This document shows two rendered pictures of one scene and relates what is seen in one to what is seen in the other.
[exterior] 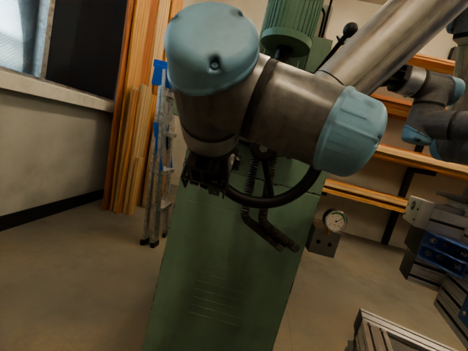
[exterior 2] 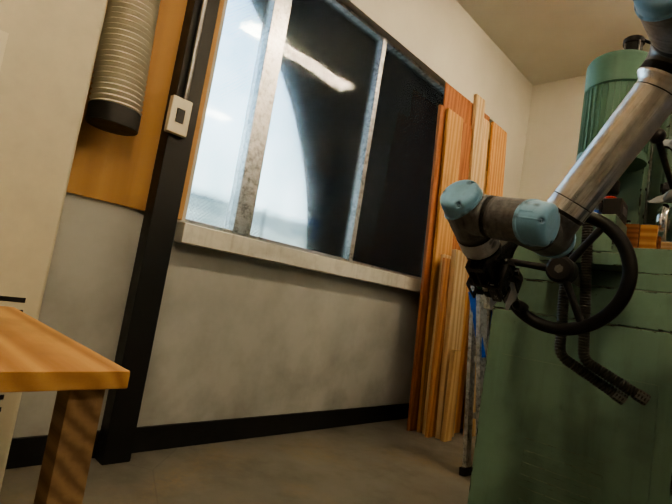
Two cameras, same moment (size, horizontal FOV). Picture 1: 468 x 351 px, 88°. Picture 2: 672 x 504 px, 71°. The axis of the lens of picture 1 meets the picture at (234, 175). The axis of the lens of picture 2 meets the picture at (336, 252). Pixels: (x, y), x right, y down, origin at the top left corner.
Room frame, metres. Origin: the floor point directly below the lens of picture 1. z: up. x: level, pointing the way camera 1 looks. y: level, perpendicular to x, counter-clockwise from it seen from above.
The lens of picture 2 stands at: (-0.56, -0.32, 0.67)
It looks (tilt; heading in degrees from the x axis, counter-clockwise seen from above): 5 degrees up; 40
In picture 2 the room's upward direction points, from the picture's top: 9 degrees clockwise
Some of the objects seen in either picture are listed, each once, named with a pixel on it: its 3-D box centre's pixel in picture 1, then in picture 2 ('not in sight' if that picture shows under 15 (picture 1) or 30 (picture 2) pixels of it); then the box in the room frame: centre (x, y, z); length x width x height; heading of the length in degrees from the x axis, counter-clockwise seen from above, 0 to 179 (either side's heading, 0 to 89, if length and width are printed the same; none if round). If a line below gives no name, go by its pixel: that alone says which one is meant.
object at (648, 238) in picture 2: not in sight; (611, 238); (0.84, -0.10, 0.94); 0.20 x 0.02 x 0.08; 88
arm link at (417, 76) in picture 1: (407, 81); not in sight; (0.71, -0.40, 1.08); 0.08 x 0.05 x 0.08; 178
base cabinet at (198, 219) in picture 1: (230, 244); (588, 448); (1.03, -0.06, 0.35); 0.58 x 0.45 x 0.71; 178
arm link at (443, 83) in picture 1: (434, 89); not in sight; (0.71, -0.48, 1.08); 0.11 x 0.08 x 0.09; 88
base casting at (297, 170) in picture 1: (254, 158); (604, 310); (1.03, -0.07, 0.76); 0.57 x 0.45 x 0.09; 178
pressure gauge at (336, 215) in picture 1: (333, 222); not in sight; (0.69, -0.31, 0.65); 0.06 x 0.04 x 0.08; 88
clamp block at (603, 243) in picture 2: not in sight; (588, 237); (0.71, -0.07, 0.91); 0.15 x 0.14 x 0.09; 88
